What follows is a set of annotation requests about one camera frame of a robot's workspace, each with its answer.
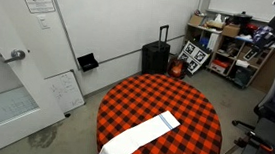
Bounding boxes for white dishcloth with blue stripes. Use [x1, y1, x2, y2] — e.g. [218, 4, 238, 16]
[94, 104, 183, 154]

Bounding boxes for dark patterned bag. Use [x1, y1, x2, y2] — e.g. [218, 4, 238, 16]
[250, 24, 275, 50]

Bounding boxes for red container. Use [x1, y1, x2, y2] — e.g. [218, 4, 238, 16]
[245, 21, 261, 35]

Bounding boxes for closed brown cardboard box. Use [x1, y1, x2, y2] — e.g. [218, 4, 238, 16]
[220, 23, 241, 39]

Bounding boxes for grey office chair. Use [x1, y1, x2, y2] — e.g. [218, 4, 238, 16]
[231, 46, 275, 133]

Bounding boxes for white spray bottle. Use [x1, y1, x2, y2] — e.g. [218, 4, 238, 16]
[213, 12, 224, 24]

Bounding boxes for dark green bin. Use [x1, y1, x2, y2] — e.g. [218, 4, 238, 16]
[232, 64, 256, 90]

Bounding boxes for white binders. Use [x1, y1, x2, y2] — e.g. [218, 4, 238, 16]
[207, 32, 220, 52]

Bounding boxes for red storage box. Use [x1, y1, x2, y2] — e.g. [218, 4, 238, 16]
[210, 58, 231, 75]

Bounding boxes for wooden shelf unit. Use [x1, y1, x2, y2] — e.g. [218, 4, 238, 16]
[180, 22, 275, 92]

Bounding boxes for small open cardboard box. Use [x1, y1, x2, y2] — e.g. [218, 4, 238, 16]
[187, 12, 206, 28]

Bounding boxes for large fiducial tag board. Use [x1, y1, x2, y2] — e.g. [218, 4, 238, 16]
[176, 40, 213, 77]

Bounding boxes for orange black backpack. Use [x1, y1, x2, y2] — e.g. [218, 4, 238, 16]
[166, 56, 190, 80]

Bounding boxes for black wheeled suitcase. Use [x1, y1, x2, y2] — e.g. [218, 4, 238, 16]
[139, 22, 173, 78]

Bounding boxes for red black plaid tablecloth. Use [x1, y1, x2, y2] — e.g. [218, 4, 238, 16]
[94, 68, 229, 154]

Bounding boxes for small leaning whiteboard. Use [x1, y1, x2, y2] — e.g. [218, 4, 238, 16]
[41, 67, 89, 115]

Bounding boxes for white door sign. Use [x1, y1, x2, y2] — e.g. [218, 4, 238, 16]
[22, 0, 58, 17]

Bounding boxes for white door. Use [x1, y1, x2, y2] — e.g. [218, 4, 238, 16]
[0, 0, 77, 154]

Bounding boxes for wall mounted whiteboard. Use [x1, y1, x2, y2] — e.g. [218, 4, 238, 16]
[205, 0, 275, 23]

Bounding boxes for black wall tray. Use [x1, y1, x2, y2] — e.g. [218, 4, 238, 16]
[76, 51, 100, 74]

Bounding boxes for white light switch plate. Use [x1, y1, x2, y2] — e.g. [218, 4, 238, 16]
[35, 13, 52, 31]

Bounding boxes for silver door handle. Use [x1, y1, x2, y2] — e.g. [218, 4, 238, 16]
[3, 47, 27, 65]

